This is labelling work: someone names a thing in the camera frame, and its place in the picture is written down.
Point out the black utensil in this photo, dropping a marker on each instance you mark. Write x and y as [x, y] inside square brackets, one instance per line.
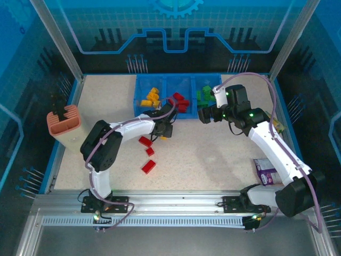
[59, 106]

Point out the yellow lego brick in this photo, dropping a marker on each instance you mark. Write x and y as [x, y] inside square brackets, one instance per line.
[156, 104]
[153, 97]
[154, 91]
[145, 103]
[163, 138]

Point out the black mounting plate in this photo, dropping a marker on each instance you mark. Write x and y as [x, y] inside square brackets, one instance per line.
[231, 204]
[120, 200]

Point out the blue three-compartment bin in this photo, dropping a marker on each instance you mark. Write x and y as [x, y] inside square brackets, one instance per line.
[144, 85]

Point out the aluminium frame post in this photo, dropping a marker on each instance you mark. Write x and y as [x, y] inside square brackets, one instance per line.
[293, 40]
[58, 42]

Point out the pink beige slotted holder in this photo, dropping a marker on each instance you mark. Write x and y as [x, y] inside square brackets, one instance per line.
[66, 125]

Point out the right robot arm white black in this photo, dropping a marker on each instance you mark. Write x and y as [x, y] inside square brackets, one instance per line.
[269, 144]

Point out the green yellow candy bag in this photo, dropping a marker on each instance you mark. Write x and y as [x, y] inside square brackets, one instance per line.
[278, 124]

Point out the small red lego brick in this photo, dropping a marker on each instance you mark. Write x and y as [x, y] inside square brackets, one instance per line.
[171, 102]
[150, 151]

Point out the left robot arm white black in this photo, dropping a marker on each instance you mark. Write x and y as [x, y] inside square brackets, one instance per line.
[133, 128]

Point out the purple white candy bag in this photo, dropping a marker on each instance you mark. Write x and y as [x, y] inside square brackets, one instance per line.
[263, 173]

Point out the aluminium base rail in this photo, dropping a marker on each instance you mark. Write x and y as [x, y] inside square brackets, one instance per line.
[173, 202]

